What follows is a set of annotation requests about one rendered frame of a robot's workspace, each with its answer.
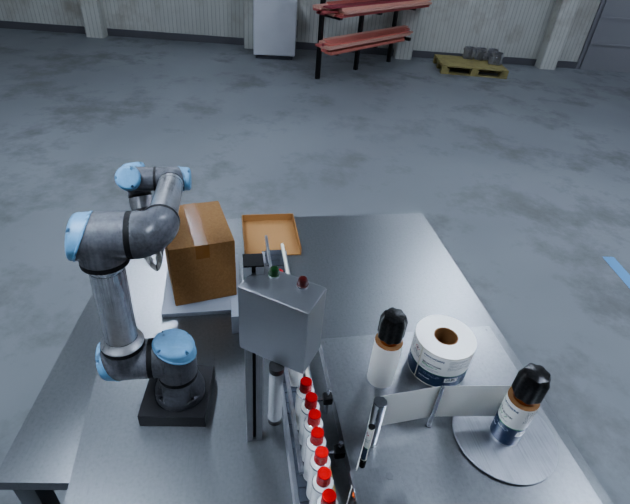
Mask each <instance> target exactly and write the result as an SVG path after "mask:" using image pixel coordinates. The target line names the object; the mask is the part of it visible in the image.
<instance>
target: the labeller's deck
mask: <svg viewBox="0 0 630 504"><path fill-rule="evenodd" d="M469 328H470V329H471V330H472V332H473V333H474V335H475V337H476V340H477V348H476V350H475V353H474V355H473V358H472V360H471V363H470V365H469V367H468V370H467V372H466V375H465V377H464V379H463V381H462V382H461V383H460V384H459V385H457V386H511V385H512V383H513V381H514V379H515V377H516V375H517V373H518V371H517V369H516V367H515V366H514V364H513V363H512V361H511V360H510V358H509V357H508V355H507V353H506V352H505V350H504V349H503V347H502V346H501V344H500V342H499V341H498V339H497V338H496V336H495V335H494V333H493V332H492V330H491V328H490V327H489V326H481V327H469ZM414 333H415V332H405V336H404V338H403V339H402V340H403V346H402V350H401V354H400V357H399V361H398V365H397V369H396V372H395V376H394V380H393V384H392V386H391V387H390V388H388V389H385V390H379V389H375V388H373V387H372V386H371V385H370V384H369V383H368V382H367V379H366V376H367V372H368V368H369V363H370V358H371V354H372V349H373V344H374V340H375V336H376V335H364V336H351V337H338V338H325V339H321V344H320V348H319V353H320V357H321V361H322V366H323V370H324V374H325V379H326V383H327V387H328V388H330V389H331V391H330V392H332V396H333V403H332V409H333V414H334V418H335V422H336V427H337V431H338V435H339V440H340V441H343V444H344V447H345V451H346V454H345V458H344V461H345V466H346V470H347V474H348V479H349V483H350V488H351V485H352V483H351V479H350V475H349V472H350V471H356V467H357V464H358V460H359V457H360V453H361V450H362V446H363V443H364V442H363V437H364V435H365V434H366V430H367V425H368V421H369V417H370V413H371V409H372V405H373V400H374V398H375V397H377V396H384V395H390V394H396V393H402V392H408V391H414V390H420V389H426V388H432V387H431V386H429V385H426V384H425V383H423V382H421V381H420V380H419V379H417V378H416V377H415V376H414V375H413V373H412V372H411V370H410V368H409V366H408V354H409V351H410V347H411V344H412V340H413V337H414ZM536 413H537V414H538V415H539V416H540V417H541V418H542V419H543V420H544V421H545V422H546V424H547V425H548V427H549V428H550V430H551V431H552V433H553V435H554V437H555V440H556V443H557V447H558V462H557V466H556V468H555V470H554V472H553V473H552V474H551V475H550V476H549V477H548V478H547V479H546V480H544V481H542V482H540V483H537V484H533V485H514V484H510V483H506V482H503V481H500V480H498V479H496V478H493V477H491V476H490V475H488V474H486V473H485V472H483V471H482V470H481V469H479V468H478V467H477V466H476V465H474V464H473V463H472V462H471V461H470V460H469V459H468V457H467V456H466V455H465V454H464V452H463V451H462V450H461V448H460V446H459V445H458V443H457V441H456V438H455V435H454V432H453V427H452V417H453V416H443V417H434V418H433V421H432V427H431V428H427V427H426V426H425V424H426V422H428V420H429V417H426V418H420V419H415V420H410V421H404V422H399V423H393V424H388V425H383V426H381V430H380V433H379V437H378V440H379V442H378V445H377V446H376V447H374V448H370V450H369V454H368V458H367V461H366V465H365V468H360V467H359V465H358V469H357V470H364V469H372V468H380V467H387V466H395V465H397V467H398V470H399V473H400V476H401V479H402V482H403V486H404V489H405V492H406V495H407V498H408V501H409V504H603V503H602V502H601V500H600V499H599V497H598V496H597V494H596V492H595V491H594V489H593V488H592V486H591V485H590V483H589V481H588V480H587V478H586V477H585V475H584V474H583V472H582V471H581V469H580V467H579V466H578V464H577V463H576V461H575V460H574V458H573V456H572V455H571V453H570V452H569V450H568V449H567V447H566V446H565V444H564V442H563V441H562V439H561V438H560V436H559V435H558V433H557V431H556V430H555V428H554V427H553V425H552V424H551V422H550V421H549V419H548V417H547V416H546V414H545V413H544V411H543V410H542V408H541V407H539V409H538V411H537V412H536Z"/></svg>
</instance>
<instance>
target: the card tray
mask: <svg viewBox="0 0 630 504"><path fill-rule="evenodd" d="M242 230H243V242H244V254H257V253H262V251H265V250H266V243H265V235H267V236H268V242H269V249H270V250H281V243H283V244H284V248H285V250H286V252H287V255H301V250H302V247H301V243H300V239H299V235H298V231H297V227H296V223H295V219H294V215H293V213H287V214H251V215H242Z"/></svg>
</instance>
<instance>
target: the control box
mask: <svg viewBox="0 0 630 504"><path fill-rule="evenodd" d="M269 268H270V267H268V266H265V265H264V274H263V275H256V272H254V273H252V275H249V276H247V278H246V279H245V280H244V281H243V282H242V283H241V284H240V285H239V286H238V313H239V344H240V347H241V348H243V349H246V350H248V351H250V352H253V353H255V354H257V355H259V356H262V357H264V358H266V359H269V360H271V361H273V362H276V363H278V364H280V365H283V366H285V367H287V368H290V369H292V370H294V371H296V372H299V373H301V374H303V373H304V372H305V371H306V369H307V368H308V366H309V364H310V363H311V361H312V360H313V358H314V356H315V355H316V353H317V352H318V350H319V348H320V344H321V335H322V327H323V318H324V309H325V301H326V292H327V289H326V287H323V286H321V285H318V284H315V283H312V282H309V281H308V283H309V287H308V288H307V289H305V290H301V289H299V288H297V282H298V277H296V276H293V275H290V274H287V273H285V272H282V271H279V272H280V277H279V278H277V279H271V278H269V276H268V272H269Z"/></svg>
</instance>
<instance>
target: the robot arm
mask: <svg viewBox="0 0 630 504"><path fill-rule="evenodd" d="M114 178H115V182H116V184H117V185H118V186H119V187H120V188H121V189H123V190H125V191H127V195H128V198H129V199H128V200H129V204H130V208H131V210H133V211H89V212H76V213H74V214H73V215H72V216H71V217H70V219H69V221H68V223H67V227H66V232H65V254H66V257H67V259H68V260H69V261H73V262H75V261H78V263H79V267H80V269H81V271H82V272H83V273H85V274H88V275H89V279H90V283H91V287H92V291H93V295H94V299H95V303H96V307H97V311H98V315H99V319H100V323H101V327H102V331H103V335H104V336H103V338H102V339H101V341H100V342H99V344H98V345H97V348H96V353H95V360H96V368H97V371H98V373H99V375H100V377H101V378H102V379H103V380H105V381H115V382H120V381H124V380H138V379H152V378H158V380H157V383H156V386H155V396H156V400H157V402H158V404H159V405H160V406H161V407H162V408H164V409H166V410H169V411H174V412H178V411H185V410H188V409H190V408H192V407H194V406H195V405H197V404H198V403H199V402H200V401H201V399H202V398H203V396H204V393H205V381H204V378H203V376H202V375H201V373H200V372H199V370H198V367H197V357H196V354H197V350H196V346H195V342H194V340H193V338H192V336H191V335H190V334H188V333H187V332H186V331H184V330H181V329H176V328H170V329H165V330H163V331H162V332H159V333H158V334H156V335H155V337H154V338H144V334H143V332H142V331H141V330H140V329H138V328H137V327H136V322H135V316H134V311H133V306H132V300H131V295H130V290H129V285H128V279H127V274H126V269H125V267H127V265H128V264H129V262H130V259H142V258H144V259H145V260H146V262H147V263H148V264H149V266H150V267H151V268H152V269H154V270H155V271H159V270H160V268H161V265H162V261H163V253H164V248H165V247H167V246H168V245H169V244H170V243H171V242H172V241H173V239H174V238H175V237H176V235H177V233H178V231H179V227H180V217H179V215H178V212H179V207H180V202H181V197H182V192H183V191H189V190H190V189H191V185H192V181H191V170H190V168H188V167H180V166H177V167H145V165H144V163H143V162H131V163H126V164H123V165H122V166H121V167H120V168H119V169H118V170H117V171H116V173H115V177H114ZM151 191H155V192H154V195H153V198H152V193H151ZM154 254H156V258H155V259H156V265H155V264H154V259H153V258H152V255H154Z"/></svg>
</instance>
